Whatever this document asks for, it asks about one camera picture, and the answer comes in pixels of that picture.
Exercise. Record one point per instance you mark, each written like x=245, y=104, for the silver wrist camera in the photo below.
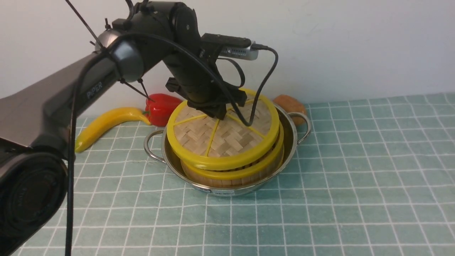
x=236, y=48

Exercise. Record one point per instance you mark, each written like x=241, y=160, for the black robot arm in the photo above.
x=38, y=123

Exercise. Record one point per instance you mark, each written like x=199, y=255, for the yellow banana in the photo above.
x=105, y=122

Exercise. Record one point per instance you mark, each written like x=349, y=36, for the stainless steel pot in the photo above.
x=290, y=143

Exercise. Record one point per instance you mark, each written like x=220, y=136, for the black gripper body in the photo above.
x=194, y=84

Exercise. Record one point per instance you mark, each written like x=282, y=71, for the brown bread roll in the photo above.
x=290, y=104

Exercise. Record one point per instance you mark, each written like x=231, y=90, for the green checkered tablecloth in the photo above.
x=375, y=178

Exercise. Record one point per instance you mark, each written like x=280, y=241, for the red bell pepper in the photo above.
x=159, y=108

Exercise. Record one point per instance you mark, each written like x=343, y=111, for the bamboo steamer basket yellow rim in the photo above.
x=245, y=175

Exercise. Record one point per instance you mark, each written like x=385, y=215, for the woven bamboo steamer lid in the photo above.
x=217, y=145

